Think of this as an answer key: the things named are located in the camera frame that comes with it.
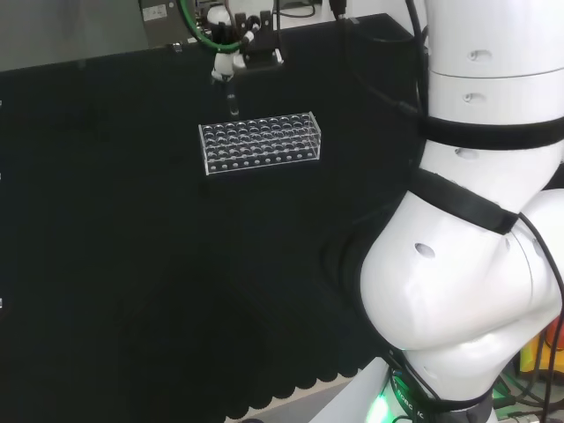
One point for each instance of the clear glass test tube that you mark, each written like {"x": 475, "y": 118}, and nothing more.
{"x": 232, "y": 106}

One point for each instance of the grey metal box with label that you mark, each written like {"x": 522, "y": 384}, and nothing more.
{"x": 165, "y": 20}

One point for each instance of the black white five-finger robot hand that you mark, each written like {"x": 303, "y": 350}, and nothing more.
{"x": 260, "y": 48}

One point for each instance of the pale grey board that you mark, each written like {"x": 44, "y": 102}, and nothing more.
{"x": 66, "y": 31}

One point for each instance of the clear plastic test tube rack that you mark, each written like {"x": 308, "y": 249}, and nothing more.
{"x": 260, "y": 143}

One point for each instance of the small metal cloth clip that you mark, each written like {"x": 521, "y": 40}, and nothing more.
{"x": 175, "y": 47}

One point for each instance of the yellow stop button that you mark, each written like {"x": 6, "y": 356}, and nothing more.
{"x": 531, "y": 357}

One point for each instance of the black bench cloth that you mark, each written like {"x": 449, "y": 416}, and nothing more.
{"x": 132, "y": 242}

